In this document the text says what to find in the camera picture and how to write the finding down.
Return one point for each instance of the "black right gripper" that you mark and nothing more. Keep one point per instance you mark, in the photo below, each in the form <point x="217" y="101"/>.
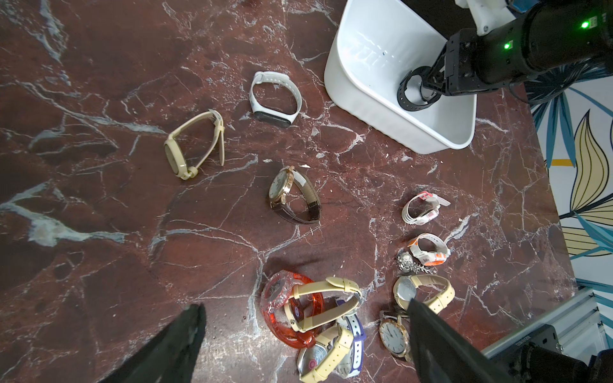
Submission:
<point x="454" y="72"/>

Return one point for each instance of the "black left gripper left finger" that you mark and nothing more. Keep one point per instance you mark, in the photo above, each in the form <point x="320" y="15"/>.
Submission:
<point x="171" y="355"/>

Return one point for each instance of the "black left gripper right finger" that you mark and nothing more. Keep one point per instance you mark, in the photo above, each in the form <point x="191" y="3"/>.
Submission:
<point x="440" y="354"/>

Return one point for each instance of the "black strap watch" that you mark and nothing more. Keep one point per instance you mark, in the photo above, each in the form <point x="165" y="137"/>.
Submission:
<point x="411" y="95"/>

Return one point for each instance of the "brown strap white dial watch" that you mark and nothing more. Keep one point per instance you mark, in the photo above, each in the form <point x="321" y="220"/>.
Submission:
<point x="394" y="335"/>

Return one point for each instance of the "cream strap round watch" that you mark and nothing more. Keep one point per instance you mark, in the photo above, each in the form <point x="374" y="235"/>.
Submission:
<point x="437" y="291"/>

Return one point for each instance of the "white orange strap watch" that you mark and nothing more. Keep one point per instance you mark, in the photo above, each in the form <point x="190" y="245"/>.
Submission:
<point x="429" y="250"/>

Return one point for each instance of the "white pink strap watch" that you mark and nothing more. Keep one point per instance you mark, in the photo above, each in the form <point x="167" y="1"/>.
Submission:
<point x="423" y="208"/>

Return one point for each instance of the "beige strap watch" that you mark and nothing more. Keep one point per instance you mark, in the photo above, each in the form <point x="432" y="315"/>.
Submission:
<point x="191" y="144"/>

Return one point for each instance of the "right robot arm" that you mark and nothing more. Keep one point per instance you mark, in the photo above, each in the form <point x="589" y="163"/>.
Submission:
<point x="549" y="35"/>

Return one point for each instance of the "white plastic storage box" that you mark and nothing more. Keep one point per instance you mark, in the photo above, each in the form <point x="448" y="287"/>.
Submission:
<point x="376" y="45"/>

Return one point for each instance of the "red transparent watch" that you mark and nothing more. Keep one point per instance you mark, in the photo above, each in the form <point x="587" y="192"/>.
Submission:
<point x="275" y="295"/>

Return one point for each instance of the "purple white strap watch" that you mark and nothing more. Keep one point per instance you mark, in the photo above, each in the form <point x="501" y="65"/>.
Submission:
<point x="351" y="365"/>

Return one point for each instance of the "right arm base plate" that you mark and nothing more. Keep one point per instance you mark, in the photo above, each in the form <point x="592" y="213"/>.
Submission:
<point x="537" y="357"/>

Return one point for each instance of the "silver metal bracelet watch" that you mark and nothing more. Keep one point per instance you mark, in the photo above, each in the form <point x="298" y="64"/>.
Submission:
<point x="407" y="264"/>

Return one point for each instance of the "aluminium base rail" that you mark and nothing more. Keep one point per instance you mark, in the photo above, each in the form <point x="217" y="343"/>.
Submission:
<point x="582" y="330"/>

